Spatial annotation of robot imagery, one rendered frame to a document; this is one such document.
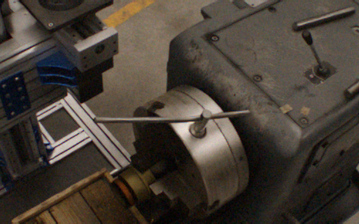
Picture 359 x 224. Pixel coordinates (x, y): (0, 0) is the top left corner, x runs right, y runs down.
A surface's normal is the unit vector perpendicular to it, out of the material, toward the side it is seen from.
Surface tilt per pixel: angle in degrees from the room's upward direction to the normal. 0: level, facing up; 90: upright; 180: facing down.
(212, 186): 62
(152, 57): 0
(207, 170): 47
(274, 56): 0
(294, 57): 0
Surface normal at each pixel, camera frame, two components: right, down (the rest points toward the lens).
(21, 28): 0.05, -0.61
